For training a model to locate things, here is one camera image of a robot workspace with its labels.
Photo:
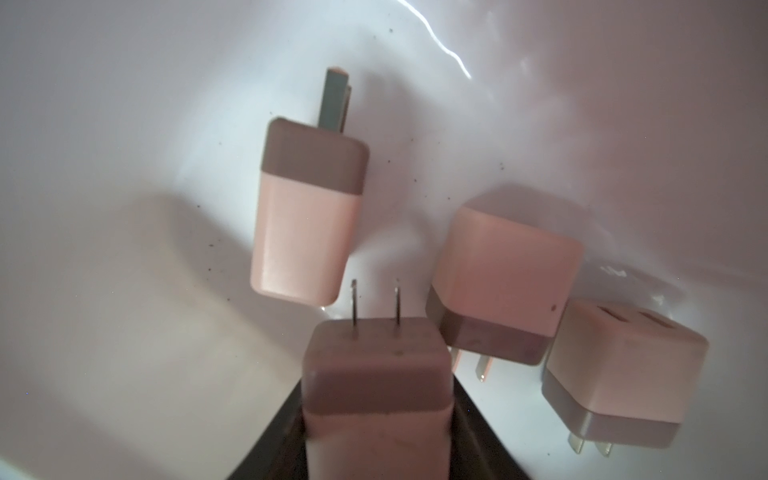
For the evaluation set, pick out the pink plug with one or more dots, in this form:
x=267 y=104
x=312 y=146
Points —
x=377 y=398
x=312 y=180
x=618 y=374
x=500 y=287

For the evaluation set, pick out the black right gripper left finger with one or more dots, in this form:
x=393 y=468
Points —
x=280 y=451

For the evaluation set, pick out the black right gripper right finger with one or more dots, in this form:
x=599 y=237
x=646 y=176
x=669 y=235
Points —
x=476 y=451

